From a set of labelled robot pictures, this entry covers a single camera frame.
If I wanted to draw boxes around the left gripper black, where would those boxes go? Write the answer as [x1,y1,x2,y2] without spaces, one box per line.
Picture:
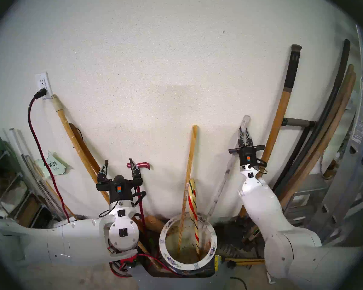
[96,158,144,204]

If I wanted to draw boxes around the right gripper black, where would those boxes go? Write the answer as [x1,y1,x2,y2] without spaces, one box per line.
[229,127,265,172]

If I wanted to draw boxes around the weathered grey wooden stick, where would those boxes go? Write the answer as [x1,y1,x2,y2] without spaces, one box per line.
[204,115,251,225]

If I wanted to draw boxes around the thin light wooden stick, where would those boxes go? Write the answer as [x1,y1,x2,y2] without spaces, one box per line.
[178,125,199,253]

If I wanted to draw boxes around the red green striped candy cane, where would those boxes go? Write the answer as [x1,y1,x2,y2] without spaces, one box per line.
[186,178,201,255]

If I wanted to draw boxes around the white pot with floral rim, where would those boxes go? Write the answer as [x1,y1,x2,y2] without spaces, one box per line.
[159,213,217,270]

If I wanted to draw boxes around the magenta walking cane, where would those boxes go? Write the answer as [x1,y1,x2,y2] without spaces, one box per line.
[126,162,151,232]

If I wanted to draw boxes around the black tool with grey crossbar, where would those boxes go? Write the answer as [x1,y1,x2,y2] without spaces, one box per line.
[272,117,317,190]

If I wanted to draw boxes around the pale green name sign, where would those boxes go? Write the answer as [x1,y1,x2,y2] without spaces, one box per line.
[34,150,67,176]

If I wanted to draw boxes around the flexible metal conduit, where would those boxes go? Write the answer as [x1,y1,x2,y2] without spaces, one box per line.
[319,144,330,179]

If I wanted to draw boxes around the bundle of metal rods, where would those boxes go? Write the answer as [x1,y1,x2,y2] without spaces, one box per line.
[21,153,65,222]

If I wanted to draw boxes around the white plastic pipe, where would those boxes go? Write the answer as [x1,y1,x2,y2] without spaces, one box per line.
[8,128,43,202]

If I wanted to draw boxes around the aluminium ladder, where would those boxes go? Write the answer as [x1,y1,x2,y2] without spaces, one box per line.
[286,24,363,281]

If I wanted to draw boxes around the wooden handle with black grip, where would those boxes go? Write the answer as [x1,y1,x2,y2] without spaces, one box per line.
[238,44,302,218]

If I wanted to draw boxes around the yellow broom handle beige cap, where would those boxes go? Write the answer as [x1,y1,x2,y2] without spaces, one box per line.
[51,95,159,267]

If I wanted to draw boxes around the light wooden tool handle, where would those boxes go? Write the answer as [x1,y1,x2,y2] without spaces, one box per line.
[280,71,357,208]
[277,64,355,199]

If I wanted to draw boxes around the red and black cable bundle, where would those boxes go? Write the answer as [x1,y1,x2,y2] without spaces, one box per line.
[109,247,176,278]

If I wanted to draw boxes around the brown handle with white cap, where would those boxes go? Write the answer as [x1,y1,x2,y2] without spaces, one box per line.
[324,155,341,179]

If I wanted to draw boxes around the white wire shelf rack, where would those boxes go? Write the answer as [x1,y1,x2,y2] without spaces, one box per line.
[0,125,64,229]

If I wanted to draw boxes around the black plug with red cable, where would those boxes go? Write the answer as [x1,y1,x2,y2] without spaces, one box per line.
[27,88,70,223]

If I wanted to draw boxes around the white wall outlet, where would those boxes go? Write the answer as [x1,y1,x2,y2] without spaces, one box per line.
[35,72,53,100]

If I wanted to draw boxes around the yellow handled tool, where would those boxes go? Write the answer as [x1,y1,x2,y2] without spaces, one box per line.
[224,257,266,266]

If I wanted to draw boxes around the black floor cable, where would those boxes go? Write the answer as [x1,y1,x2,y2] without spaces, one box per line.
[229,277,249,290]

